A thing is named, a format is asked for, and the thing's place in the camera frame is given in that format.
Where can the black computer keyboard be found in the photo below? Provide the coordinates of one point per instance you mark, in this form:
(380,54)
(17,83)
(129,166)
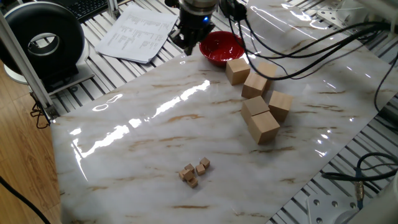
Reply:
(90,7)

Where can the red glossy bowl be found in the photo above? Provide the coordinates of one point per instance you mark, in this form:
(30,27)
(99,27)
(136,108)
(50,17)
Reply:
(217,46)

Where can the silver perforated mount plate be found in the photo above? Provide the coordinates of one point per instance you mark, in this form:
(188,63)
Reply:
(335,15)

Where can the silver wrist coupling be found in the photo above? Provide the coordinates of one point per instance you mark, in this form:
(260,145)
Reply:
(199,4)

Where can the glossy marble pattern mat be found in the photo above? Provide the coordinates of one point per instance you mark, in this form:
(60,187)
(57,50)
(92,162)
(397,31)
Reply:
(155,140)

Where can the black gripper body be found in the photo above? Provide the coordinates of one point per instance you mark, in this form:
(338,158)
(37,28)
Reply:
(194,23)

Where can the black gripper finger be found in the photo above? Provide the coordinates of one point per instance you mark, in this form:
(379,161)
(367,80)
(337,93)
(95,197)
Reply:
(182,40)
(199,42)

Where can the grey device base plate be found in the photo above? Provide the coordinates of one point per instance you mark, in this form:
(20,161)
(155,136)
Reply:
(82,77)

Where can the large wooden cube block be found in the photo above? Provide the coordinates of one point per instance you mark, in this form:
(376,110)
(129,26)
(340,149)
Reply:
(237,73)
(253,105)
(268,71)
(263,129)
(280,105)
(253,87)

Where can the white printed paper stack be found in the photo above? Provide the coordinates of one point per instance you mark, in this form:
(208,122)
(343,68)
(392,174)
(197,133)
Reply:
(136,34)

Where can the aluminium frame post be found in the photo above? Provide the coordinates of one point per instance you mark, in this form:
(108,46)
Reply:
(28,71)

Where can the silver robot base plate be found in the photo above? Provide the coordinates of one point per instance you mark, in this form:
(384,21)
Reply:
(326,211)

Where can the short aluminium post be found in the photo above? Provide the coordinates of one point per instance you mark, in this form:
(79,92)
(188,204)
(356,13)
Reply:
(113,9)

